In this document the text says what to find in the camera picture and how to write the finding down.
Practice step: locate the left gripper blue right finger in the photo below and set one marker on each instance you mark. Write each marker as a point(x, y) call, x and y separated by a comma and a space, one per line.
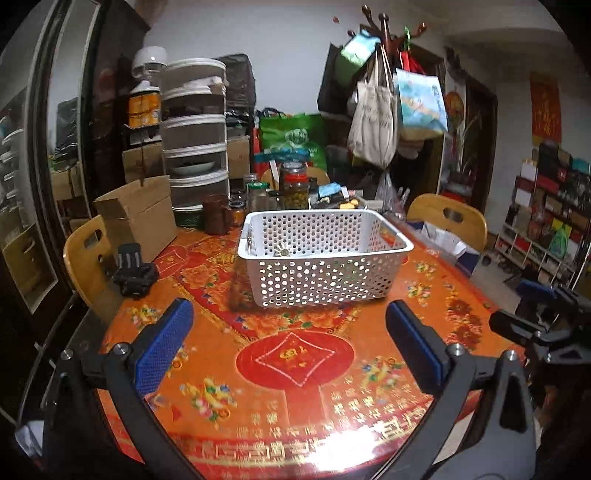
point(421, 347)

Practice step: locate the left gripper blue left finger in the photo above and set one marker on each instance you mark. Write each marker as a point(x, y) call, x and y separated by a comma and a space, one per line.
point(157, 345)

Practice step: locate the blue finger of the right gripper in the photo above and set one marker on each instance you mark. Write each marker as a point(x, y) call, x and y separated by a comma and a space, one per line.
point(536, 291)
point(513, 328)

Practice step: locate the shelf with boxes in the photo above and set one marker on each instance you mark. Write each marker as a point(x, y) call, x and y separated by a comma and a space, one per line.
point(546, 232)

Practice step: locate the white blue paper bag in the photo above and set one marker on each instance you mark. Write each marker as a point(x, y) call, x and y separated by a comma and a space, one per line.
point(457, 251)

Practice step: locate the right wooden chair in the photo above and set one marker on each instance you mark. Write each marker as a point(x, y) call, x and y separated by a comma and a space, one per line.
point(466, 222)

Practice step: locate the wooden chair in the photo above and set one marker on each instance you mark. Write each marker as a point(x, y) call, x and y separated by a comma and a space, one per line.
point(466, 222)
point(90, 263)

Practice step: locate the left wooden chair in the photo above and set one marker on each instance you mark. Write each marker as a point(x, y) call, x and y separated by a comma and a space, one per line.
point(90, 263)

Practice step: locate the brown cardboard box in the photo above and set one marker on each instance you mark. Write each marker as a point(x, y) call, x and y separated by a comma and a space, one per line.
point(139, 212)

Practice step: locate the white perforated plastic basket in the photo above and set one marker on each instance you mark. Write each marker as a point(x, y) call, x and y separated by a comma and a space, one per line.
point(336, 256)

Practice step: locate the brown ceramic mug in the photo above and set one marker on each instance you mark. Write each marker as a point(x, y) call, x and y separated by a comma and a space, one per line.
point(216, 214)

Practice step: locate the green lid glass jar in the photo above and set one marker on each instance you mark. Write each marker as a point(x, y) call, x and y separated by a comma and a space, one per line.
point(257, 195)

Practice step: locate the blue illustrated paper bag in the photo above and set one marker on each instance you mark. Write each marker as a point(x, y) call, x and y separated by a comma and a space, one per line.
point(423, 114)

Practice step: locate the red lid pickle jar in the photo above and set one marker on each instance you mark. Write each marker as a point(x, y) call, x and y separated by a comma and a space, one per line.
point(294, 185)

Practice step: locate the beige canvas tote bag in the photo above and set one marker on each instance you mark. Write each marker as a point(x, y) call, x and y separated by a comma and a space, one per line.
point(373, 136)

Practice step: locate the green shopping bag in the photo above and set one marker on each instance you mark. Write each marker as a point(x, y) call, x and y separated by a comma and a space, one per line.
point(301, 132)

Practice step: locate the grey plastic drawer tower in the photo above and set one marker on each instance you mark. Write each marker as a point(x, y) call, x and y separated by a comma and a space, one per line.
point(194, 140)

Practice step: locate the wooden coat rack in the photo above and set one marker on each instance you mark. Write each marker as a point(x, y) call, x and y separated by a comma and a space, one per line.
point(397, 47)

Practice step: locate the black clamp mount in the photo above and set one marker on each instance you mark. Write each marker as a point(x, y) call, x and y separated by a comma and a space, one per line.
point(133, 277)

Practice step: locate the red wall banner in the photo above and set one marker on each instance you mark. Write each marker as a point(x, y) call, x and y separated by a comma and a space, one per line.
point(546, 109)

